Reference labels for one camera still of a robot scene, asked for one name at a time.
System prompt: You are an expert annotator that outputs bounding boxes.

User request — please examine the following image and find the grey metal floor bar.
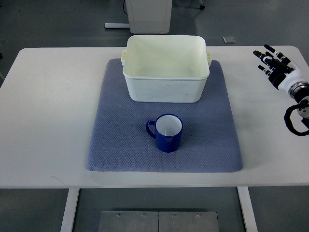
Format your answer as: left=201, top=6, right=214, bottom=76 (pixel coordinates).
left=104, top=23, right=130, bottom=29

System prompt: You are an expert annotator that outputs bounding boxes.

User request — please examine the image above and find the blue mug white inside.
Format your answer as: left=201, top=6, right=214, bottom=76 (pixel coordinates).
left=145, top=114, right=183, bottom=153

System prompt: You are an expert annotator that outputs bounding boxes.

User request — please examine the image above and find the black chair caster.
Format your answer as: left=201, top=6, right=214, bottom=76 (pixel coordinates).
left=199, top=4, right=205, bottom=10

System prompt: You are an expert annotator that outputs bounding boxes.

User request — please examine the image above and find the white table right leg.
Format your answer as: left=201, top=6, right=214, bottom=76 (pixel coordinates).
left=237, top=187, right=258, bottom=232

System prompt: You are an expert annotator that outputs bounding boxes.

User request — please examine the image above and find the white table left leg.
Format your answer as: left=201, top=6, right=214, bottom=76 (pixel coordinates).
left=60, top=188, right=80, bottom=232

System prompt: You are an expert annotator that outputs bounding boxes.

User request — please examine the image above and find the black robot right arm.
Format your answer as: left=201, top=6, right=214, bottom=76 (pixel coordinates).
left=284, top=82, right=309, bottom=137

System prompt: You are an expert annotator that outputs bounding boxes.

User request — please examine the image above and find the white plastic box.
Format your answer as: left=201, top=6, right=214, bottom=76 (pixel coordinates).
left=121, top=35, right=211, bottom=103

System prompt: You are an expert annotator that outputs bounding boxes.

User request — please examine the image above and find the white table leg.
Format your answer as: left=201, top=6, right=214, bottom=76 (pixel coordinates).
left=237, top=187, right=258, bottom=232
left=60, top=188, right=80, bottom=232

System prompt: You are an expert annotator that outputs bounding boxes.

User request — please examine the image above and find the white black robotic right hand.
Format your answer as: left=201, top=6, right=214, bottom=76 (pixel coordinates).
left=253, top=44, right=305, bottom=93

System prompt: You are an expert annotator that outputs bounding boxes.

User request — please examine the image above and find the small grey floor plate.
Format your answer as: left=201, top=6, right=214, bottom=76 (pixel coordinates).
left=223, top=36, right=237, bottom=44

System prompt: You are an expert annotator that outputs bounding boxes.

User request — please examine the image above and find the blue quilted mat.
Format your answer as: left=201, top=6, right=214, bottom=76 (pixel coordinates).
left=87, top=59, right=243, bottom=173

